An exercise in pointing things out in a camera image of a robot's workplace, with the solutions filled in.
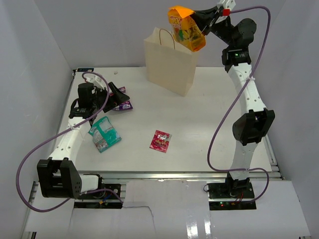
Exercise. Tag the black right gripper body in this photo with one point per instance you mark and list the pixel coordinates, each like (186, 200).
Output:
(216, 17)

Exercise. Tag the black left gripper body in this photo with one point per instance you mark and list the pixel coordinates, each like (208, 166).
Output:
(101, 96)

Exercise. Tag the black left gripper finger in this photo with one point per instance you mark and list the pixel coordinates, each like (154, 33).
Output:
(120, 98)
(113, 90)

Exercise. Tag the purple snack packet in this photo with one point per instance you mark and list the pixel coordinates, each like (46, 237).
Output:
(126, 105)

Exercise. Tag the yellow mango candy bag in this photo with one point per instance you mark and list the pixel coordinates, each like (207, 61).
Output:
(185, 30)

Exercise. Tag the teal snack bag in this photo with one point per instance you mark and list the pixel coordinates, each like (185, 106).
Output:
(104, 134)

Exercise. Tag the red candy packet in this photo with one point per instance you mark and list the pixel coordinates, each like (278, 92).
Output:
(160, 141)

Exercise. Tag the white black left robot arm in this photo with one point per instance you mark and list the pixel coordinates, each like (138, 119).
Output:
(58, 176)

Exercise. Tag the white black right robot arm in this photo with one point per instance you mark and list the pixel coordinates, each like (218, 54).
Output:
(256, 119)

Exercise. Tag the cream paper bag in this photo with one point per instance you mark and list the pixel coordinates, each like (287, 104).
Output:
(169, 64)

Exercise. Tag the blue label sticker left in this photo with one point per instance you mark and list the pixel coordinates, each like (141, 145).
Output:
(85, 69)

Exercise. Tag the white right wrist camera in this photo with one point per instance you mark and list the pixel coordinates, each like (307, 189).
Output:
(226, 6)

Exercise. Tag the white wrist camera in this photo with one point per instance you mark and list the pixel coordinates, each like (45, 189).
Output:
(226, 6)
(96, 80)

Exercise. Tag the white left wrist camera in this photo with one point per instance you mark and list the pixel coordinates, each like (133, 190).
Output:
(96, 80)

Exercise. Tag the aluminium table edge rail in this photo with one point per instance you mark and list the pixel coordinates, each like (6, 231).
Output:
(206, 176)

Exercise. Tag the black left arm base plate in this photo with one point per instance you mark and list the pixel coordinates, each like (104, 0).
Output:
(98, 200)

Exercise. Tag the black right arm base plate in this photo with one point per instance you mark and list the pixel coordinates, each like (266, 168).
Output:
(222, 200)

